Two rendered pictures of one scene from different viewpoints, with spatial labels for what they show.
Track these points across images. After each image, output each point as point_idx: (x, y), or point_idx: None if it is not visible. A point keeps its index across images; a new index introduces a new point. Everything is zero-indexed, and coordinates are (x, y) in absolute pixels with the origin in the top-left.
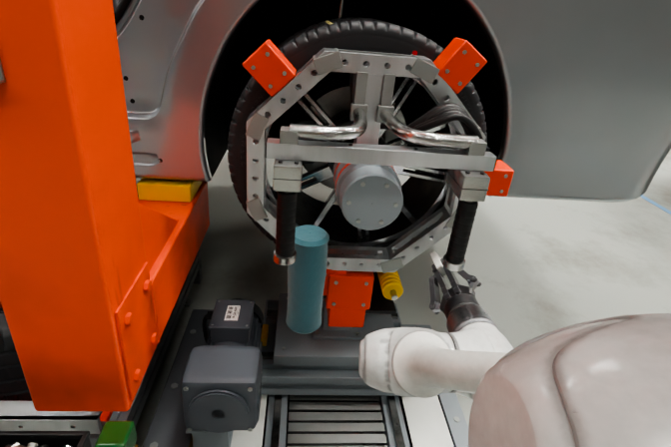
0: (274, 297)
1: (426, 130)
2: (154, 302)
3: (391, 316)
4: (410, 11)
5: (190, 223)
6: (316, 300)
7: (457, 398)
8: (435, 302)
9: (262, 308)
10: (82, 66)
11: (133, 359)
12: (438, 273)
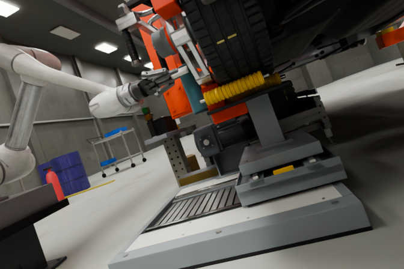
0: (365, 153)
1: (146, 5)
2: None
3: (308, 159)
4: None
5: None
6: (187, 96)
7: (272, 260)
8: (157, 90)
9: (347, 156)
10: (146, 36)
11: (172, 105)
12: (169, 77)
